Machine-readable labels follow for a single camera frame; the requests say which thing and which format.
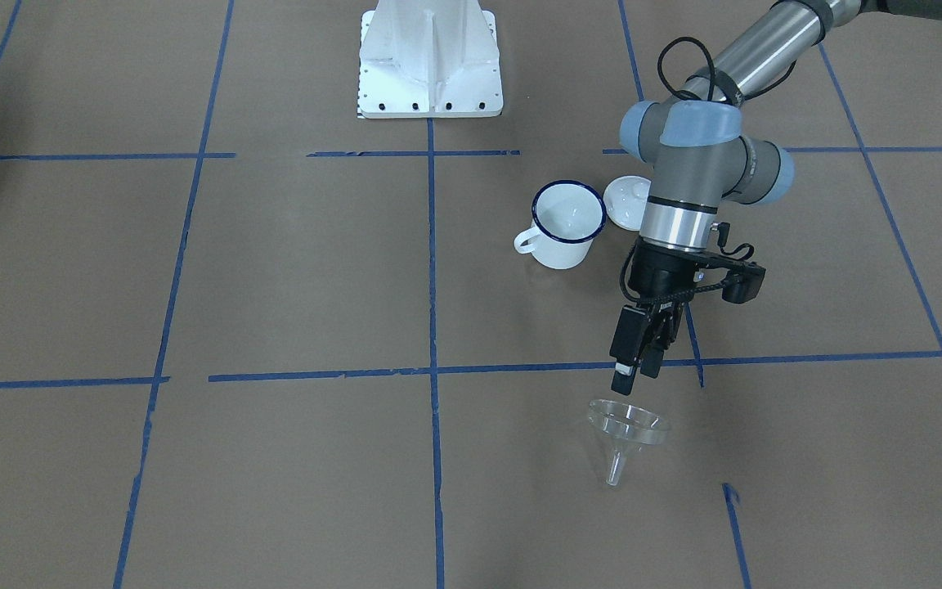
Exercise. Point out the white camera stand base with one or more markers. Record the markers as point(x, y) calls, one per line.
point(421, 59)

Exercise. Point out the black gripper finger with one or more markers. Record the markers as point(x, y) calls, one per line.
point(662, 331)
point(631, 348)

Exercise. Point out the white ceramic lid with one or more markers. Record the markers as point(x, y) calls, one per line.
point(626, 199)

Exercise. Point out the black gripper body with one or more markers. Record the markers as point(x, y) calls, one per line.
point(652, 276)

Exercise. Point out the white enamel mug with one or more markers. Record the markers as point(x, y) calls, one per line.
point(567, 216)

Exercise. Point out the brown paper table cover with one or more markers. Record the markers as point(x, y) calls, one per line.
point(249, 340)

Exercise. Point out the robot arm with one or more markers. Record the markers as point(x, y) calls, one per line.
point(701, 157)

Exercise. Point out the clear plastic funnel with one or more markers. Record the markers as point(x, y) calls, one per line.
point(624, 430)

